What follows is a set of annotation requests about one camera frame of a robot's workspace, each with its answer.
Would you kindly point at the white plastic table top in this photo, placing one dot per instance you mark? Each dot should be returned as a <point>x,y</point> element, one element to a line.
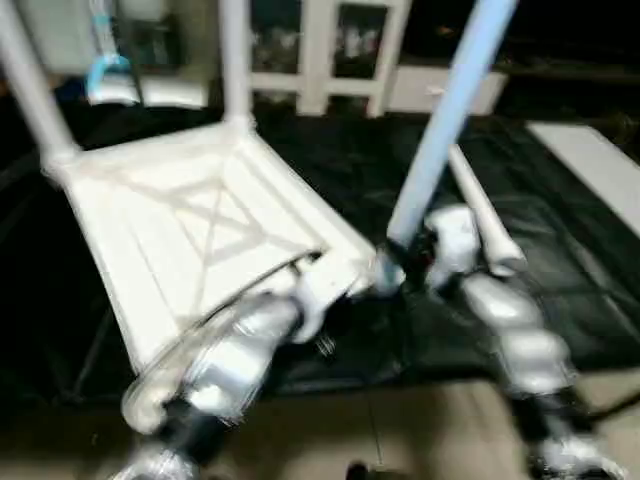
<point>190,230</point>

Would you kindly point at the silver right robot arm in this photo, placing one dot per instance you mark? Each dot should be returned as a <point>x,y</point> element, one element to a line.
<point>530,350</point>

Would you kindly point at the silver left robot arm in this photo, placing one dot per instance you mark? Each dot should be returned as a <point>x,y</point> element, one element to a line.
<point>230,370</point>

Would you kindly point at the black work mat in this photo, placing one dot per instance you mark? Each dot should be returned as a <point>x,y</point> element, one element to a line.
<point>540,300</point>

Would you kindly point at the white low drawer unit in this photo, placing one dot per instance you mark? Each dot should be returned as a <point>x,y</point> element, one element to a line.
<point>450,90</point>

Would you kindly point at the white sheet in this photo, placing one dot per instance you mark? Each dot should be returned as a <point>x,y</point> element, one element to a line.
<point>590,170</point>

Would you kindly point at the dark robot right foot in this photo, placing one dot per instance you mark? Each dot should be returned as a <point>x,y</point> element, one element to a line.
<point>365,472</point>

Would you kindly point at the white glass-door cabinet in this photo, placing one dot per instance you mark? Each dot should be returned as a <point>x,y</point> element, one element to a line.
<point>320,50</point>

